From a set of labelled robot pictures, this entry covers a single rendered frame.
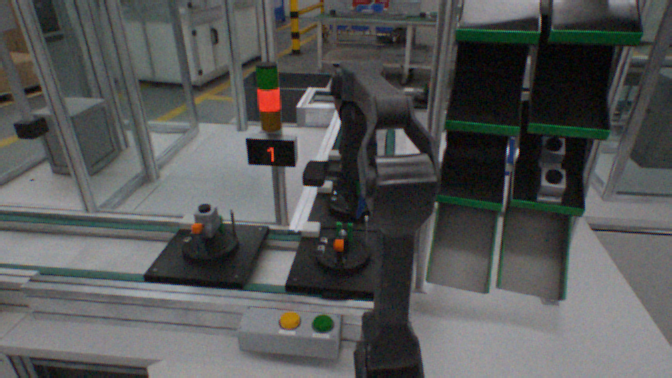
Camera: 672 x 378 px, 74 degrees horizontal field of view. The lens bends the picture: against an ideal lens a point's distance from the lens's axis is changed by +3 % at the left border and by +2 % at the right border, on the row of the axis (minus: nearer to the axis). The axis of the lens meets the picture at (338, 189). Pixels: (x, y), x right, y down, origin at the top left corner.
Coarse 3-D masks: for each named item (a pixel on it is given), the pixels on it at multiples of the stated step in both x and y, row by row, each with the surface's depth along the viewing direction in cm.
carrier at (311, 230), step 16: (304, 224) 120; (320, 224) 121; (352, 224) 111; (304, 240) 117; (320, 240) 117; (352, 240) 113; (368, 240) 117; (304, 256) 111; (320, 256) 107; (336, 256) 108; (352, 256) 107; (368, 256) 108; (304, 272) 105; (320, 272) 105; (336, 272) 104; (352, 272) 105; (368, 272) 105; (288, 288) 102; (304, 288) 101; (320, 288) 101; (336, 288) 100; (352, 288) 100; (368, 288) 100
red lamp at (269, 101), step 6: (258, 90) 103; (276, 90) 102; (264, 96) 102; (270, 96) 102; (276, 96) 103; (264, 102) 103; (270, 102) 103; (276, 102) 104; (264, 108) 104; (270, 108) 103; (276, 108) 104
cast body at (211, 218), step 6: (204, 204) 109; (198, 210) 108; (204, 210) 107; (210, 210) 108; (216, 210) 110; (198, 216) 107; (204, 216) 107; (210, 216) 107; (216, 216) 110; (198, 222) 108; (204, 222) 108; (210, 222) 108; (216, 222) 110; (204, 228) 107; (210, 228) 107; (216, 228) 111; (204, 234) 108; (210, 234) 108
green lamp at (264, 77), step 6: (258, 72) 100; (264, 72) 99; (270, 72) 100; (276, 72) 101; (258, 78) 101; (264, 78) 100; (270, 78) 100; (276, 78) 101; (258, 84) 102; (264, 84) 101; (270, 84) 101; (276, 84) 102; (264, 90) 101; (270, 90) 102
